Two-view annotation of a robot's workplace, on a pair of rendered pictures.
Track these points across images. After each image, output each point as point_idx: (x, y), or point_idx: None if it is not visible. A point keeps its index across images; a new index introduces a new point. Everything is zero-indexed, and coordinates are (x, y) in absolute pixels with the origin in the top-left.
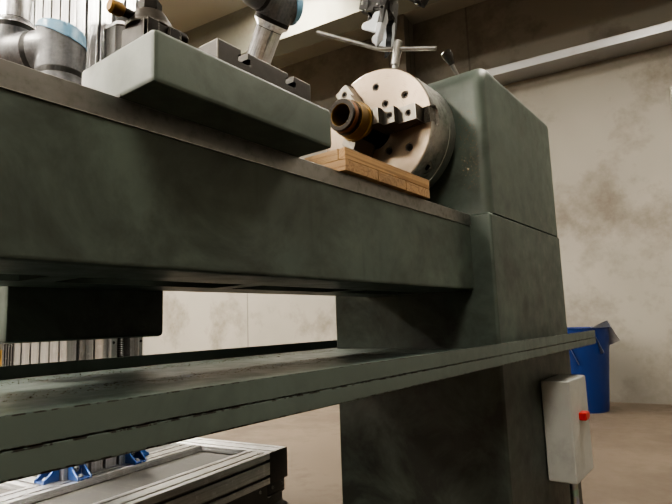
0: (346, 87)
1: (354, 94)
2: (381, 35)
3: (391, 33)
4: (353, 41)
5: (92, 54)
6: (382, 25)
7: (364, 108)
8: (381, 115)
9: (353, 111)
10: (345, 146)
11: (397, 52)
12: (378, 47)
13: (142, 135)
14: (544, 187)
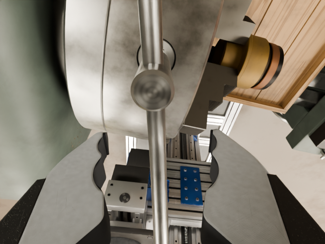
0: (206, 124)
1: (200, 105)
2: (230, 138)
3: (96, 184)
4: (168, 236)
5: None
6: (258, 161)
7: (260, 42)
8: (243, 18)
9: (280, 46)
10: None
11: (169, 66)
12: (166, 150)
13: None
14: None
